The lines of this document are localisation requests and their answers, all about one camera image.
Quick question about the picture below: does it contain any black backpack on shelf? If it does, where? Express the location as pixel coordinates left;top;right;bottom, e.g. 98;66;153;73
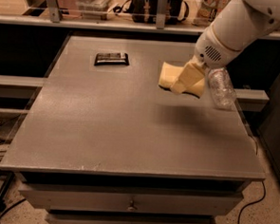
113;0;190;25

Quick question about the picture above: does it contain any printed snack bag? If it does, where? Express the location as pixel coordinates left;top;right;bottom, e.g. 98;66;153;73
192;0;232;27

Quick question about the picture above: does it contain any grey drawer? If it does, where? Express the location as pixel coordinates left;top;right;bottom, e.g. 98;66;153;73
19;183;243;216
46;213;215;224

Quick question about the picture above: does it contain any clear plastic water bottle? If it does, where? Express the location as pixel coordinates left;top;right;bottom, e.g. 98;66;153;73
208;67;236;110

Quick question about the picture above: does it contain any clear plastic container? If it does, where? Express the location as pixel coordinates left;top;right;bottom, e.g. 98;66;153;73
75;0;113;21

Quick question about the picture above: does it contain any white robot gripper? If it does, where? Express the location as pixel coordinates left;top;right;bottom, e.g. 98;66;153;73
170;24;243;96

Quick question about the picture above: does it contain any yellow wavy sponge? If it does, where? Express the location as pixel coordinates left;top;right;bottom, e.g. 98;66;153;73
158;60;208;99

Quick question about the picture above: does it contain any grey upper drawer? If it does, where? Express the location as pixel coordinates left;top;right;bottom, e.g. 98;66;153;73
19;183;243;216

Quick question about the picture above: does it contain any black power cable right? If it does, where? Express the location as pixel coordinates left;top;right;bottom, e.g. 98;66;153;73
234;179;267;224

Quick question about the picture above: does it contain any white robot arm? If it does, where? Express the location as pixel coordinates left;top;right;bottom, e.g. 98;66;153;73
170;0;280;94

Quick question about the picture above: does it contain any grey lower drawer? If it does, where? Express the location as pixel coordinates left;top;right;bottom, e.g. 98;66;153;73
46;213;215;224

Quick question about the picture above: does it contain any grey metal shelf rail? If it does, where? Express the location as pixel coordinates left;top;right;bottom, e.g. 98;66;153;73
0;0;280;42

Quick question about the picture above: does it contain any black rxbar chocolate bar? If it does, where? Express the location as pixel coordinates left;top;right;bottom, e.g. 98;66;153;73
95;52;130;65

